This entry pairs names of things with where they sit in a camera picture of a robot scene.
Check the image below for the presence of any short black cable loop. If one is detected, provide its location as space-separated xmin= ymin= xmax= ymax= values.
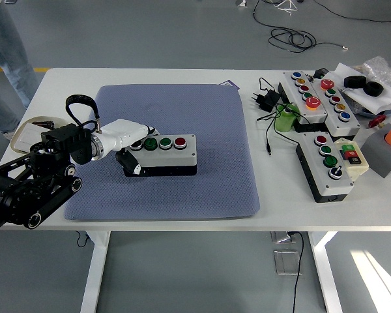
xmin=75 ymin=230 xmax=95 ymax=248

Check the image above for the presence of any grey four-button control box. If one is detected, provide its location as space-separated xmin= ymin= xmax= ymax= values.
xmin=123 ymin=133 xmax=198 ymax=178

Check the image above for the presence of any white cream-rimmed tray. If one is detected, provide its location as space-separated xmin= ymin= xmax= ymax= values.
xmin=10 ymin=116 xmax=58 ymax=154

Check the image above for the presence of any coiled black floor cable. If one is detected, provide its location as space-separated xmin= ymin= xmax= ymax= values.
xmin=252 ymin=0 xmax=349 ymax=53

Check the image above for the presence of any black foam ring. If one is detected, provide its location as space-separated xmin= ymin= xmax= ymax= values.
xmin=343 ymin=75 xmax=368 ymax=89
xmin=364 ymin=81 xmax=386 ymax=98

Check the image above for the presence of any blue-grey textured mat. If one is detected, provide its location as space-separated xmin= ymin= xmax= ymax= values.
xmin=64 ymin=83 xmax=261 ymax=222

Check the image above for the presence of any white table leg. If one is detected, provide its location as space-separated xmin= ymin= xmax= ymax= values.
xmin=80 ymin=230 xmax=111 ymax=313
xmin=308 ymin=230 xmax=343 ymax=313

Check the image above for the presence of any cream switch with green-red keys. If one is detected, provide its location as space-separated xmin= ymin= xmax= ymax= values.
xmin=333 ymin=137 xmax=369 ymax=182

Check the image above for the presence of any five-button box, amber-ringed mushroom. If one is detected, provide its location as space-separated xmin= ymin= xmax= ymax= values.
xmin=278 ymin=70 xmax=328 ymax=127

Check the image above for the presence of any purple card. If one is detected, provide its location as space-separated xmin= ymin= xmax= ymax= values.
xmin=218 ymin=80 xmax=241 ymax=91

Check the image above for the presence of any black hanging power cable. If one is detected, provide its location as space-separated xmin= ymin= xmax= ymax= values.
xmin=288 ymin=230 xmax=306 ymax=313

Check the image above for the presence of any grey block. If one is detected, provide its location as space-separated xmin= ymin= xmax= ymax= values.
xmin=360 ymin=121 xmax=391 ymax=179

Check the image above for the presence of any green plastic bottle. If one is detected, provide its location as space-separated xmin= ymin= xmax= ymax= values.
xmin=274 ymin=102 xmax=300 ymax=133

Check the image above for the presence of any black power adapter plug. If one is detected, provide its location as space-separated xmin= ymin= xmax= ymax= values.
xmin=250 ymin=88 xmax=281 ymax=113

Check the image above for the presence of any small silver floor socket plate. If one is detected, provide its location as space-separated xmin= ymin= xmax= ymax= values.
xmin=270 ymin=230 xmax=297 ymax=244

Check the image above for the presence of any white wire hanger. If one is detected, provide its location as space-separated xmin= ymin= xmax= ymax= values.
xmin=263 ymin=0 xmax=300 ymax=16

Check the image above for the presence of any black adapter cord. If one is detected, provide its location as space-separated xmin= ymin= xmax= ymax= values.
xmin=255 ymin=77 xmax=301 ymax=156

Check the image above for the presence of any four-button box with selector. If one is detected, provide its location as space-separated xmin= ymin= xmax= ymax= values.
xmin=295 ymin=132 xmax=355 ymax=203

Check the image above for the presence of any clear plastic bag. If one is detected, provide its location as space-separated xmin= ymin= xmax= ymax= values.
xmin=353 ymin=55 xmax=391 ymax=95

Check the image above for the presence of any red knob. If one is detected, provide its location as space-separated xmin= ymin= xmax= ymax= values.
xmin=368 ymin=114 xmax=387 ymax=128

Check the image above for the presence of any five-button box, red mushroom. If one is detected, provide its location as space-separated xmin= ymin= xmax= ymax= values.
xmin=309 ymin=77 xmax=362 ymax=138

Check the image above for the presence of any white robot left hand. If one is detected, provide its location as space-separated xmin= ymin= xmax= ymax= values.
xmin=99 ymin=119 xmax=160 ymax=177

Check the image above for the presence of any long black floor cable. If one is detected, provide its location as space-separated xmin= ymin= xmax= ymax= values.
xmin=312 ymin=0 xmax=391 ymax=23

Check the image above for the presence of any large silver floor socket plate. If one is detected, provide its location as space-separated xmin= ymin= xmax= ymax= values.
xmin=273 ymin=249 xmax=303 ymax=276

